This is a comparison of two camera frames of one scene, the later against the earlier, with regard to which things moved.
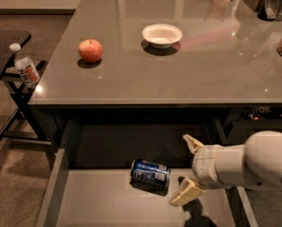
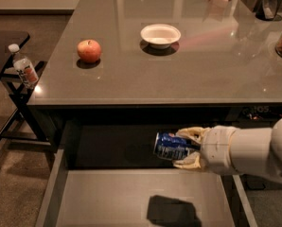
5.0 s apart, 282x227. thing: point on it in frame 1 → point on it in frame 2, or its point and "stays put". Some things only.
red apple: (90, 50) stays put
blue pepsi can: (149, 176) → (168, 146)
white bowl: (162, 36) stays put
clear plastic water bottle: (26, 70) stays put
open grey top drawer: (89, 183) stays put
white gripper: (204, 165) → (219, 149)
